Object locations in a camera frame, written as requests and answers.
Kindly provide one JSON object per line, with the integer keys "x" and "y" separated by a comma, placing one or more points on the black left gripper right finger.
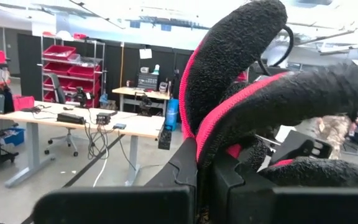
{"x": 238, "y": 205}

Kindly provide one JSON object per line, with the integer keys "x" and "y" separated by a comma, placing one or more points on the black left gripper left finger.
{"x": 179, "y": 199}

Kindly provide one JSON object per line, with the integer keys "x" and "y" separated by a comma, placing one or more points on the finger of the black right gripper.
{"x": 300, "y": 146}

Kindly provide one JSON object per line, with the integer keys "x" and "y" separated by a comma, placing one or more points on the red and black garden glove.
{"x": 238, "y": 46}

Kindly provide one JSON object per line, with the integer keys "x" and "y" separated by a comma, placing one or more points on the long wooden desk grey legs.
{"x": 135, "y": 126}

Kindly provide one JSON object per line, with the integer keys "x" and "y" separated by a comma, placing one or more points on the blue barrel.
{"x": 172, "y": 113}

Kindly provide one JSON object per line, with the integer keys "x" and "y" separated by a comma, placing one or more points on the small blue device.
{"x": 119, "y": 126}

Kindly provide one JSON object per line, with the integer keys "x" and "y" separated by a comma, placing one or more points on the small black device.
{"x": 103, "y": 118}

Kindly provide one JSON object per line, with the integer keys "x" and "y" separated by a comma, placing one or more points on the small wooden desk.
{"x": 141, "y": 92}

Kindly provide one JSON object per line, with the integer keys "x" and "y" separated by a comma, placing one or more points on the black tool chest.
{"x": 148, "y": 81}

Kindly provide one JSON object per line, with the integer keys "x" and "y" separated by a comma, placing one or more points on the flat black box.
{"x": 71, "y": 118}

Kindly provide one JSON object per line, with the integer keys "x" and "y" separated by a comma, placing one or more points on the white paper sheet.
{"x": 145, "y": 53}

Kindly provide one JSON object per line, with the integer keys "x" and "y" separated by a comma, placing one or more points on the grey office chair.
{"x": 57, "y": 90}

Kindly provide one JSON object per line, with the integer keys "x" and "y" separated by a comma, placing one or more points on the shelf rack with red bins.
{"x": 73, "y": 71}

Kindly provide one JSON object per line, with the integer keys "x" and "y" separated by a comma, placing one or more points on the blue storage bin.
{"x": 12, "y": 137}

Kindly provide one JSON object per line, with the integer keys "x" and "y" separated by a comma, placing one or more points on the red box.
{"x": 23, "y": 102}

